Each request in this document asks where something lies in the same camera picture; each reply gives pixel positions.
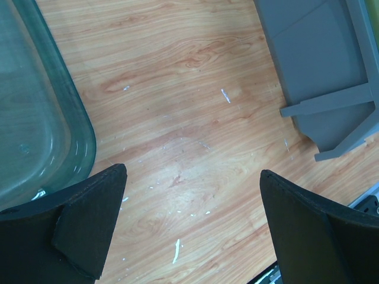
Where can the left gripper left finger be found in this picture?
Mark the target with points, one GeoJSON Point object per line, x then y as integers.
{"type": "Point", "coordinates": [63, 237]}

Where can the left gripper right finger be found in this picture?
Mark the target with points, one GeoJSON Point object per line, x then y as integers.
{"type": "Point", "coordinates": [317, 240]}

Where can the teal translucent perforated basket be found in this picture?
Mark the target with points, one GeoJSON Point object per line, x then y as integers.
{"type": "Point", "coordinates": [47, 140]}

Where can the grey plastic tray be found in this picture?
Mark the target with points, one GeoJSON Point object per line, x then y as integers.
{"type": "Point", "coordinates": [326, 59]}

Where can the olive green plastic tub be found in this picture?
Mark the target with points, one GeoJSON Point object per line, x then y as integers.
{"type": "Point", "coordinates": [373, 11]}

